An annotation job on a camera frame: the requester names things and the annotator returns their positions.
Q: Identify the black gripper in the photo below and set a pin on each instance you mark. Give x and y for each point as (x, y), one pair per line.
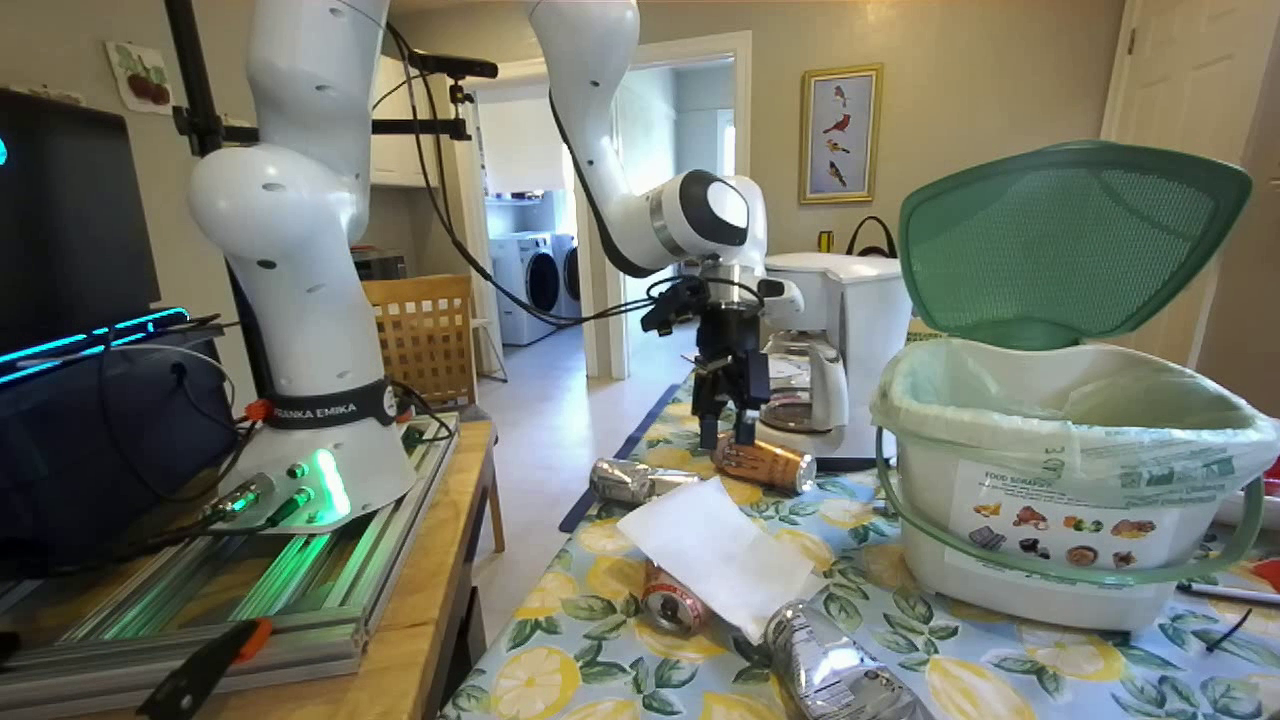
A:
(730, 353)

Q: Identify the white paper towel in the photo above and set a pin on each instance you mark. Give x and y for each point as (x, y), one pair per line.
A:
(721, 554)

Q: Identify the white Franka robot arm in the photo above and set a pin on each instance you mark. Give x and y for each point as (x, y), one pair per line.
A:
(284, 224)

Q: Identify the crushed silver can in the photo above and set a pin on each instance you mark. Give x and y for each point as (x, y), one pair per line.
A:
(834, 667)
(633, 481)

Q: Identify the white bin green liner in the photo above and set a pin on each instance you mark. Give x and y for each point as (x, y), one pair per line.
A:
(1043, 584)

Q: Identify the green bin lid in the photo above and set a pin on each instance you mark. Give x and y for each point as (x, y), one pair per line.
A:
(1066, 241)

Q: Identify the black pen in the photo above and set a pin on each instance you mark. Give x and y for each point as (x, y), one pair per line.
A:
(844, 466)

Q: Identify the white drip coffee maker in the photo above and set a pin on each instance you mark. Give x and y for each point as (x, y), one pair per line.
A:
(854, 306)

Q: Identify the white washing machine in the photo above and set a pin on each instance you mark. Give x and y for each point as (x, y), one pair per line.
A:
(523, 285)
(569, 282)

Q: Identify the lemon print tablecloth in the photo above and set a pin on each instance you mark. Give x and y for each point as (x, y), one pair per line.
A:
(603, 667)

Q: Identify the framed bird picture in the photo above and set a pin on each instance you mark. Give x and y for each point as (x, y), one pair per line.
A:
(842, 132)

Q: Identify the wooden lattice-back chair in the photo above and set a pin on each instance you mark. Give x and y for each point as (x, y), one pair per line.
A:
(420, 341)

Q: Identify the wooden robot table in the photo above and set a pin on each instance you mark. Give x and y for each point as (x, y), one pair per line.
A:
(427, 601)

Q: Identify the red object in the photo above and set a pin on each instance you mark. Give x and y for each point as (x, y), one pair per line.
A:
(1266, 572)

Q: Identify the white door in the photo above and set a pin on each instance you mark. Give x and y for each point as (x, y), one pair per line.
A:
(1174, 82)

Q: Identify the black tool orange tip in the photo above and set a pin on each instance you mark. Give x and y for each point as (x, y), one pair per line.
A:
(201, 675)

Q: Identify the dark blue bag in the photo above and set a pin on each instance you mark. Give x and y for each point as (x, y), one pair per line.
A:
(104, 461)

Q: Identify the cyan lit keyboard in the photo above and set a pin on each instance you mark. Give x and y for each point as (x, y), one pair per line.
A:
(82, 344)

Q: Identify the black monitor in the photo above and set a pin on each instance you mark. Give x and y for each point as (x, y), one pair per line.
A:
(74, 215)

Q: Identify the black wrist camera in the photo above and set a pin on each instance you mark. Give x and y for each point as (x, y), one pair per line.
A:
(671, 306)

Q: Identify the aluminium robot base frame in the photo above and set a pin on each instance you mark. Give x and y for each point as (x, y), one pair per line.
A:
(265, 584)

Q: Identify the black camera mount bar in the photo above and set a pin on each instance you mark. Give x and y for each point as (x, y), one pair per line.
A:
(194, 82)

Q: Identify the small fruit wall picture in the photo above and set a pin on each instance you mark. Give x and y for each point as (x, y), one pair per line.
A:
(144, 77)

